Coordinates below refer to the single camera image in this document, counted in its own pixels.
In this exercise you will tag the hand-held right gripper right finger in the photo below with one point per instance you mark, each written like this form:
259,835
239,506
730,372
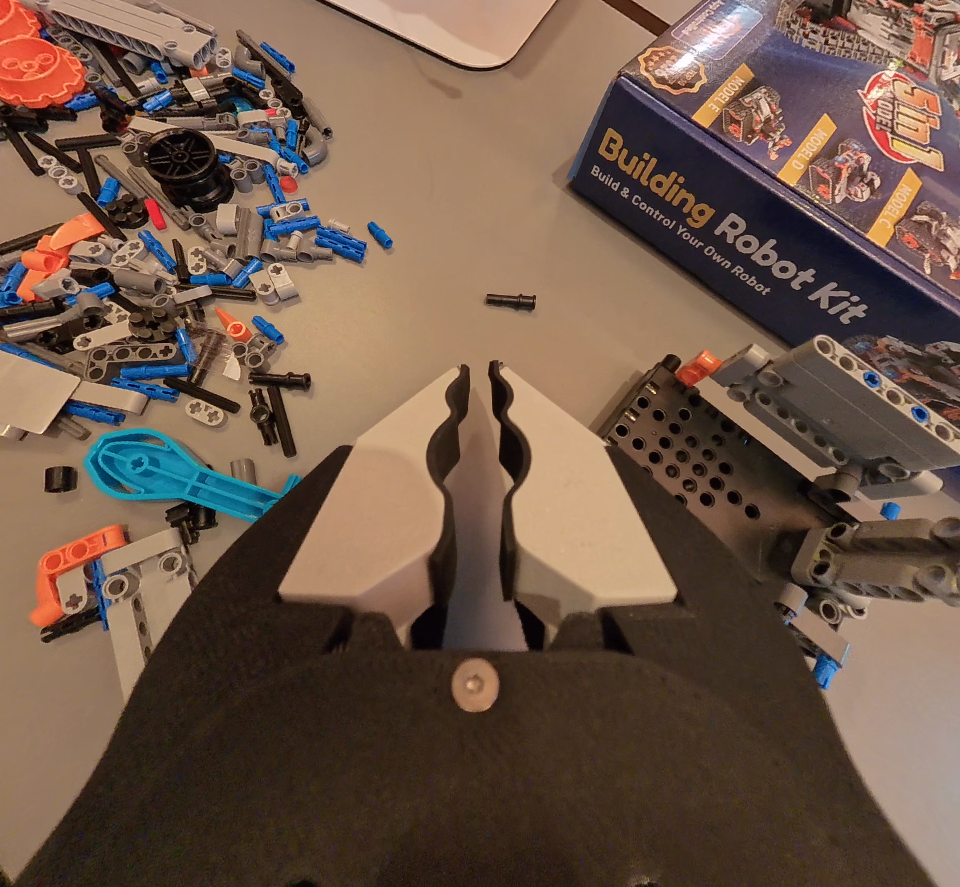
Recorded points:
593,535

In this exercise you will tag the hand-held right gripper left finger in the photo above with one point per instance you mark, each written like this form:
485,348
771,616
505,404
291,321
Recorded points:
360,535

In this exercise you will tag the turquoise connector piece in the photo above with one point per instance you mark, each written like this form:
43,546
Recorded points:
165,475

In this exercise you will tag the pile of plastic building pieces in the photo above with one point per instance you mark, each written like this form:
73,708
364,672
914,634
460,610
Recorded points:
180,242

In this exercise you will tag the small black machine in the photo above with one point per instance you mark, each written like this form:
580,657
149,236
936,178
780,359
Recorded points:
705,452

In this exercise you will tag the black axle pin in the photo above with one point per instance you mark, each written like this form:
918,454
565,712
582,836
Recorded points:
510,302

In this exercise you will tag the white panel piece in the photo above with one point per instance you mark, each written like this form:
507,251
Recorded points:
30,395

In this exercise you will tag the black spoked wheel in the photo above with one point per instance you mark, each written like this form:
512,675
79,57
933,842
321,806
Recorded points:
180,163

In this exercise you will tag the blue cardboard kit box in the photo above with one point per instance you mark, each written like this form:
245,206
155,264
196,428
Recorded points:
780,152

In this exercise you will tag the grey frame with orange bracket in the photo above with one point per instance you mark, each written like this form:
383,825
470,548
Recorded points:
128,565

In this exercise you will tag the long grey frame piece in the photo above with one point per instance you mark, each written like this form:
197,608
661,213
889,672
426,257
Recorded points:
120,20

